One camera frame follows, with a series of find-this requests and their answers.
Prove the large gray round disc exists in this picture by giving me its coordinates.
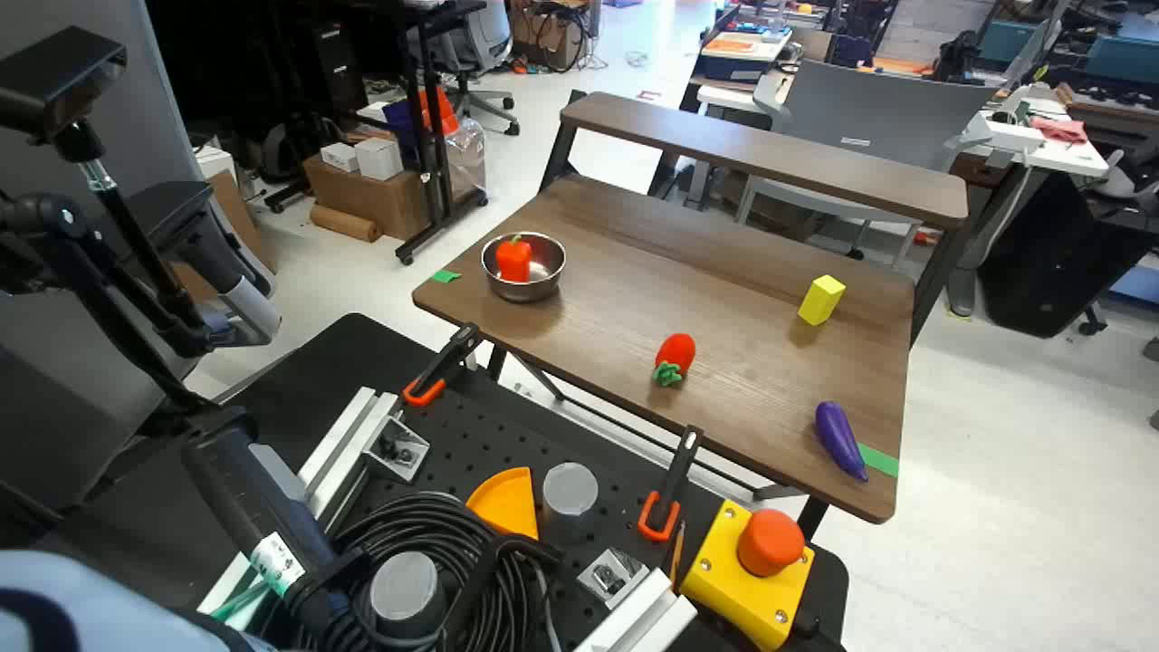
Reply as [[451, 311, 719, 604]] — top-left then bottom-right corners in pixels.
[[365, 546, 446, 633]]

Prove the small gray round disc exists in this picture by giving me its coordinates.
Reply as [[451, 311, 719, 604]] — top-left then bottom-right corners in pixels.
[[539, 459, 602, 520]]

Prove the orange wedge piece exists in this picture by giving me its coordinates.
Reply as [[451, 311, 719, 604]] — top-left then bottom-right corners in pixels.
[[465, 462, 544, 543]]

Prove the black metal floor stand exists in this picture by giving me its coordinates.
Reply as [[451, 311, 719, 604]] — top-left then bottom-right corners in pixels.
[[389, 0, 493, 267]]

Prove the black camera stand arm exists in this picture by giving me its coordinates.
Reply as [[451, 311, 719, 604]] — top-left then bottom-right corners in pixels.
[[0, 118, 232, 421]]

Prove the black perforated base board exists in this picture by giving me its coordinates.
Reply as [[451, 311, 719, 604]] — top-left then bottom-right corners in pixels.
[[65, 311, 850, 652]]

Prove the gray panel chair back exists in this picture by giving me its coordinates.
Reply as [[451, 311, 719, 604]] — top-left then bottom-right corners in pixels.
[[773, 54, 998, 175]]

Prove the purple toy eggplant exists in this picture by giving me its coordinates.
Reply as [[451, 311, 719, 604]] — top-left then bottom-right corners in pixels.
[[812, 398, 874, 486]]

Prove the brown cardboard box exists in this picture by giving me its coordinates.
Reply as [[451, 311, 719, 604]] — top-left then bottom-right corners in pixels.
[[300, 144, 441, 241]]

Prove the green tape strip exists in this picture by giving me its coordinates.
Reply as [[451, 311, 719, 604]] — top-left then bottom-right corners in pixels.
[[859, 442, 901, 482]]

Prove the black bag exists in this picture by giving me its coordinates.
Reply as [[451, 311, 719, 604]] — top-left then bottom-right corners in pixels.
[[976, 170, 1154, 340]]

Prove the orange-red toy vegetable green stem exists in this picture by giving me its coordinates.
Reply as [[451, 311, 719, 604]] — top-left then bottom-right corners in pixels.
[[653, 329, 701, 391]]

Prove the yellow box red stop button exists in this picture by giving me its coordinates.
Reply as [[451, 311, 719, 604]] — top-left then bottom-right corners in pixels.
[[678, 496, 819, 652]]

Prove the yellow toy block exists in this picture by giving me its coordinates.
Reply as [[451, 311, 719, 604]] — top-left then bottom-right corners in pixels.
[[795, 272, 850, 329]]

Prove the black camera on stand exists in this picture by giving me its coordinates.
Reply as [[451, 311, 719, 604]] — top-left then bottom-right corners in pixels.
[[0, 25, 132, 140]]

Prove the white side table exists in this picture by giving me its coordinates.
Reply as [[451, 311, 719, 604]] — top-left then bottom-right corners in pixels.
[[946, 83, 1113, 317]]

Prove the orange black bar clamp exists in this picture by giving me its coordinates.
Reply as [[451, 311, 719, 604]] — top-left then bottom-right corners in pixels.
[[399, 322, 487, 414], [635, 427, 703, 546]]

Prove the round metal pot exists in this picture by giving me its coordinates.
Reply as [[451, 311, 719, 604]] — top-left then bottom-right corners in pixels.
[[480, 227, 573, 305]]

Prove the aluminium profile rail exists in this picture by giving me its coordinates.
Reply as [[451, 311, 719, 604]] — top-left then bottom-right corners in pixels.
[[196, 383, 407, 613], [568, 560, 703, 652]]

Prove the red toy bell pepper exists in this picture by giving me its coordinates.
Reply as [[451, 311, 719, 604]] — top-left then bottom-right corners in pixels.
[[493, 235, 535, 286]]

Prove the black cable bundle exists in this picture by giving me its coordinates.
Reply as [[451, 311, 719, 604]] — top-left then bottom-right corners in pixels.
[[282, 486, 573, 652]]

